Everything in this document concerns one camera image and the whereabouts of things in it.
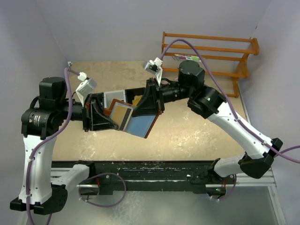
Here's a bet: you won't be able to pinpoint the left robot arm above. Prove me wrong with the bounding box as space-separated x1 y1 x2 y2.
9 77 116 215

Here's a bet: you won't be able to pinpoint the coloured markers on rack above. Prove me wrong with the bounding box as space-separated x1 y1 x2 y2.
172 54 202 62

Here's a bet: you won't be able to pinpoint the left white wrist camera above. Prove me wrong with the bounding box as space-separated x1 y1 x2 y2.
75 72 97 106

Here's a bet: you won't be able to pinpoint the gold credit cards pile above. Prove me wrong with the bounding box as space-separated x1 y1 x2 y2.
132 95 142 106

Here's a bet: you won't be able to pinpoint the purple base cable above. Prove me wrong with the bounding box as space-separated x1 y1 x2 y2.
78 172 128 208
208 171 237 203

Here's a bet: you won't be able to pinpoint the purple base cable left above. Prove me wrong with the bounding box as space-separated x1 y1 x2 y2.
78 172 128 208

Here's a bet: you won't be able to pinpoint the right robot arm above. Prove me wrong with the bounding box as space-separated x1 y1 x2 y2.
130 58 283 183

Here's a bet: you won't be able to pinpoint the orange wooden rack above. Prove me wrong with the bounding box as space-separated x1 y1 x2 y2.
161 32 260 98

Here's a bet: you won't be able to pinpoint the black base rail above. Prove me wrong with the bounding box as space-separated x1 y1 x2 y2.
51 160 236 195

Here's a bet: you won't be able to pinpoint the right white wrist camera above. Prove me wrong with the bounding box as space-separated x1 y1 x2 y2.
143 58 163 86

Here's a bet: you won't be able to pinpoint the brown leather card holder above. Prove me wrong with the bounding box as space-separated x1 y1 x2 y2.
106 99 158 139

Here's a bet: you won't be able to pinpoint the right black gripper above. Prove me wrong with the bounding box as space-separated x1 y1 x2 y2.
131 77 192 117

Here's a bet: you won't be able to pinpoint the gold credit card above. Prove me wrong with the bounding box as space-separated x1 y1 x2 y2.
110 103 135 131

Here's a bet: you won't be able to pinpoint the black right bin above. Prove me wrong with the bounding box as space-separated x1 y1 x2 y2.
125 87 145 104

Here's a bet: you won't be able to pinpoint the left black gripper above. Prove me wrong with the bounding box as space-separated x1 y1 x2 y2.
57 92 119 131

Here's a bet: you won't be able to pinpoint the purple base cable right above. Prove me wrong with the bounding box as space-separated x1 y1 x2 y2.
208 171 237 203

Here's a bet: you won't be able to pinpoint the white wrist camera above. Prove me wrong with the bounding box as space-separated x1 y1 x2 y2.
143 58 163 86
75 72 97 106

